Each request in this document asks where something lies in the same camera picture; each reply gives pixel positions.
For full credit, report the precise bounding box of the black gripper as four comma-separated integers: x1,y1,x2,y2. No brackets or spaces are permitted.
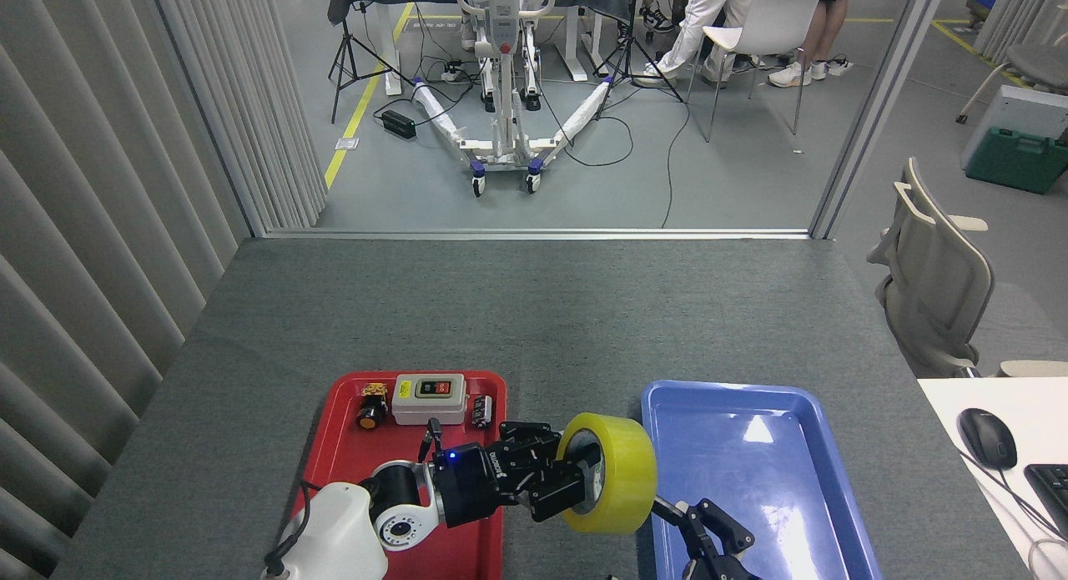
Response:
431,420,720,580

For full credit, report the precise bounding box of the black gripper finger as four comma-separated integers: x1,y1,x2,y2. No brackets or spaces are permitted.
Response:
686,498,758,580

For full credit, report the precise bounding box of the yellow tape roll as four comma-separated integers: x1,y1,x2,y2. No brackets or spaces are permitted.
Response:
557,412,657,537

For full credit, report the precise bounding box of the blue plastic tray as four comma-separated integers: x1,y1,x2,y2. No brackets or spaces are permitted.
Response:
636,380,884,580

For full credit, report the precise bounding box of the orange push button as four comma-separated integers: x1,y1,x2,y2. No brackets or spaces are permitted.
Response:
356,383,390,431

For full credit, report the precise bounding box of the red plastic tray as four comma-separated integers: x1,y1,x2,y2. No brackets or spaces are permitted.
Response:
288,370,508,580

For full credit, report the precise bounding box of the white desk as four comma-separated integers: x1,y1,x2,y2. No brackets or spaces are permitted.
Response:
918,377,1068,580

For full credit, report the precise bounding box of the black computer mouse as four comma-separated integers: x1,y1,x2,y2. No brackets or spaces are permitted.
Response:
957,407,1018,470

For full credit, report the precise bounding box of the beige office chair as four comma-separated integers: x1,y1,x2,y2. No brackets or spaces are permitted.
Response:
866,157,995,379

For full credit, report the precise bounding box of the black keyboard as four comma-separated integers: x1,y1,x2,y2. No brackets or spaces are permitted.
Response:
1024,464,1068,539

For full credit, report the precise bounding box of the beige chair seat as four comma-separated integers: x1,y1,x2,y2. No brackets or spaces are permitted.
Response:
999,360,1068,379

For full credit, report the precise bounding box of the white wheeled stand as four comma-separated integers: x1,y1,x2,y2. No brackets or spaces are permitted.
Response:
411,0,618,199

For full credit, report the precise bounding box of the black tripod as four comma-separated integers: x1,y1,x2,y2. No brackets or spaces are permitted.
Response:
328,0,416,124
594,0,685,122

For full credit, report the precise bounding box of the green plastic case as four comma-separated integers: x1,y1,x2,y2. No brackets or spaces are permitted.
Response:
966,128,1068,195

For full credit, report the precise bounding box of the person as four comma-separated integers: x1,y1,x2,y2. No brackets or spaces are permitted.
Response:
632,0,762,88
768,0,854,88
616,0,676,48

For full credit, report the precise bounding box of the white plastic chair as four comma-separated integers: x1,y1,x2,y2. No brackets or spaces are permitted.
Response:
686,0,825,144

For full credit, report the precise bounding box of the grey white box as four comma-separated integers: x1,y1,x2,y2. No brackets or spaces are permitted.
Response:
960,85,1068,172

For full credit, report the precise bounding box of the grey seat chair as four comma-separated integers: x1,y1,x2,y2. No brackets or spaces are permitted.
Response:
956,4,1068,124

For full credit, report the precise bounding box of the grey pleated curtain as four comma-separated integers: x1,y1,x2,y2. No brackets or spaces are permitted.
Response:
0,0,328,580

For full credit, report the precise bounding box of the grey two-button switch box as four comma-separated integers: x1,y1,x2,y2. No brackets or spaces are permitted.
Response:
391,373,468,426

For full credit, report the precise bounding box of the silver rail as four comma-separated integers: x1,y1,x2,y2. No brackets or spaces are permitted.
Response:
264,226,812,241

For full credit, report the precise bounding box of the black mouse cable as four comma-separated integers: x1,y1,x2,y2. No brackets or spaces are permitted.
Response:
958,448,1068,541

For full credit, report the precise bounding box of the black floor cable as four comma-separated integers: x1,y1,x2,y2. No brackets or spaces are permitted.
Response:
534,79,695,229

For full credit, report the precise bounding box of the silver post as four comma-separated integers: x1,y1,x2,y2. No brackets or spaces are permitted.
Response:
809,0,952,240

